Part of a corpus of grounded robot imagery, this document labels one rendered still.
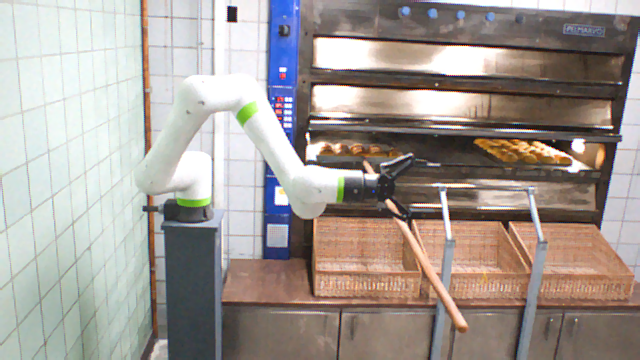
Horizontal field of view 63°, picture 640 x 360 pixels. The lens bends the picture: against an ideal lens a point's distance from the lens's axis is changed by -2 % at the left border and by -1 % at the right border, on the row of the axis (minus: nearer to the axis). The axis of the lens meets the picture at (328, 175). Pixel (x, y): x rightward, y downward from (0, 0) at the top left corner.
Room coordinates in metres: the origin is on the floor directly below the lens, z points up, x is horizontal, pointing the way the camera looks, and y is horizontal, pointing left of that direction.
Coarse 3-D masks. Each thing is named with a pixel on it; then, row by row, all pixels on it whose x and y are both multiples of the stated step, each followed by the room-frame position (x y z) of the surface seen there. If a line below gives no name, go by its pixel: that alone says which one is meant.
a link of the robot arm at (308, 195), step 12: (312, 168) 1.41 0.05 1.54; (324, 168) 1.43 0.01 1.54; (300, 180) 1.39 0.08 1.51; (312, 180) 1.38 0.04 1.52; (324, 180) 1.39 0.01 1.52; (336, 180) 1.39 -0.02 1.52; (300, 192) 1.38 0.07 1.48; (312, 192) 1.37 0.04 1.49; (324, 192) 1.38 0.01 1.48; (336, 192) 1.39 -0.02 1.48; (300, 204) 1.43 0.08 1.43; (312, 204) 1.40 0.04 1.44
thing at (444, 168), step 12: (336, 168) 2.99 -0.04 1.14; (348, 168) 2.99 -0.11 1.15; (360, 168) 3.00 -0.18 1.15; (372, 168) 3.00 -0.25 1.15; (396, 168) 3.02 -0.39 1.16; (420, 168) 3.03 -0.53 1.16; (444, 168) 3.04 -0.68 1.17; (456, 168) 3.05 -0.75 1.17; (468, 168) 3.06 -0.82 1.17; (480, 168) 3.06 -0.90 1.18; (492, 168) 3.07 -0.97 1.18; (504, 168) 3.09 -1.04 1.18; (516, 168) 3.10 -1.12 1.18; (528, 168) 3.12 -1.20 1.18; (540, 168) 3.14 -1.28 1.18
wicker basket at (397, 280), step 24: (312, 240) 2.91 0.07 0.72; (336, 240) 2.92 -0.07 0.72; (384, 240) 2.95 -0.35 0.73; (312, 264) 2.80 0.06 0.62; (336, 264) 2.88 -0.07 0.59; (360, 264) 2.90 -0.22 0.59; (384, 264) 2.91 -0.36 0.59; (408, 264) 2.78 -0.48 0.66; (336, 288) 2.50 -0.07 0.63; (360, 288) 2.59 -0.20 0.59; (384, 288) 2.52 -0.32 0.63; (408, 288) 2.62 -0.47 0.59
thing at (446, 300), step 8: (368, 168) 2.79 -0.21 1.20; (392, 208) 2.16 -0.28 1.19; (400, 224) 1.98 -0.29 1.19; (408, 232) 1.89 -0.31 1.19; (408, 240) 1.84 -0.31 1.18; (416, 248) 1.75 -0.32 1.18; (416, 256) 1.70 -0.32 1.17; (424, 256) 1.68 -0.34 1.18; (424, 264) 1.63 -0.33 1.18; (432, 272) 1.56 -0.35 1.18; (432, 280) 1.52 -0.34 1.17; (440, 288) 1.46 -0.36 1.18; (440, 296) 1.43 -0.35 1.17; (448, 296) 1.41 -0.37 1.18; (448, 304) 1.37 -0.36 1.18; (448, 312) 1.34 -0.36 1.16; (456, 312) 1.32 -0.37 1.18; (456, 320) 1.29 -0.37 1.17; (464, 320) 1.29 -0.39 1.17; (464, 328) 1.26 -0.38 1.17
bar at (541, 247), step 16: (528, 192) 2.70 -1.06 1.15; (448, 224) 2.52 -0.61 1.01; (448, 240) 2.44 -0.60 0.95; (544, 240) 2.51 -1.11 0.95; (448, 256) 2.44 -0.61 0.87; (544, 256) 2.48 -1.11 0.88; (448, 272) 2.44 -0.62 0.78; (448, 288) 2.44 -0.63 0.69; (528, 304) 2.49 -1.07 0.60; (528, 320) 2.48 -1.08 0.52; (528, 336) 2.48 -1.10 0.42; (432, 352) 2.45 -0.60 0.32; (528, 352) 2.48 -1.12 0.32
